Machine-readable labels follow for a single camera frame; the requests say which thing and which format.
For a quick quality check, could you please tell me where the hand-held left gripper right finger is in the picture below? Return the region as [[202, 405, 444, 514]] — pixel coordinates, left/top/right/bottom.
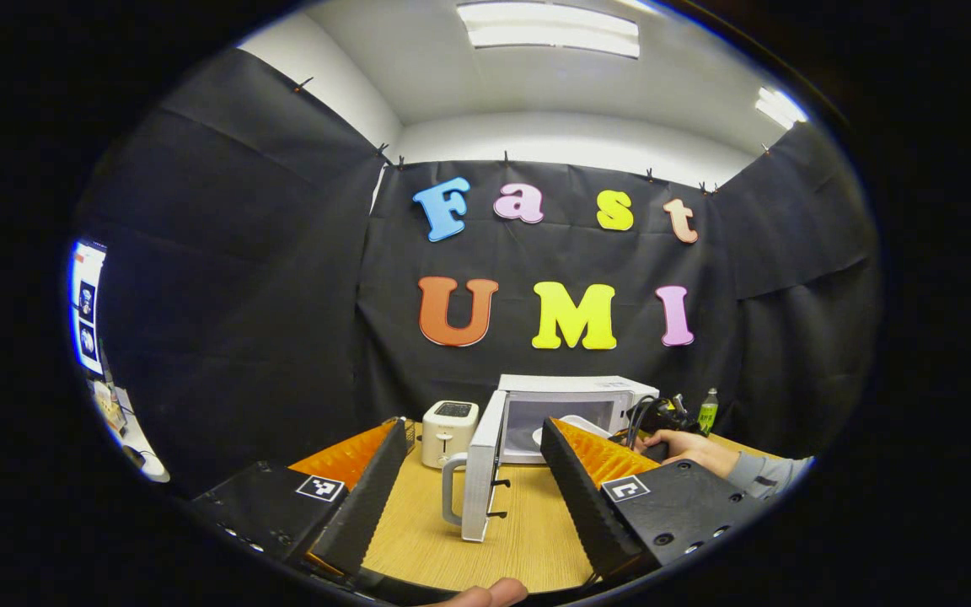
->
[[540, 416, 770, 579]]

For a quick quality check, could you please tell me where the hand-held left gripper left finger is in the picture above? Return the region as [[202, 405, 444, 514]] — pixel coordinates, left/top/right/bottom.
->
[[190, 417, 409, 583]]

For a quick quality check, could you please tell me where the white microwave oven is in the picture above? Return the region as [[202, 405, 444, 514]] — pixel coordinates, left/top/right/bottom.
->
[[442, 374, 660, 543]]

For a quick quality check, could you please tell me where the white toaster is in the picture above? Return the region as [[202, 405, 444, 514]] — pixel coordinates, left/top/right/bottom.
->
[[421, 400, 480, 470]]

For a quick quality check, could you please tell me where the black backdrop cloth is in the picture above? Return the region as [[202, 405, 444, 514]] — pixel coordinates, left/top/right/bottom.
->
[[72, 46, 882, 498]]

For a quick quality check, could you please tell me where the white side desk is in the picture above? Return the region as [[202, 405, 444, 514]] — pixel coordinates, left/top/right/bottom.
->
[[85, 375, 171, 483]]

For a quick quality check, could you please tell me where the small ceiling light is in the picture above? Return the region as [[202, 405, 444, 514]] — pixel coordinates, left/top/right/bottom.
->
[[755, 86, 808, 130]]

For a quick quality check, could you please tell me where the computer monitor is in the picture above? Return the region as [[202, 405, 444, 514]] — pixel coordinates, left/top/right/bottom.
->
[[70, 240, 107, 376]]

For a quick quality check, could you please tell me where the long ceiling light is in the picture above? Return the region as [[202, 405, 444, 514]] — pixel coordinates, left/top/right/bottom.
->
[[456, 0, 641, 58]]

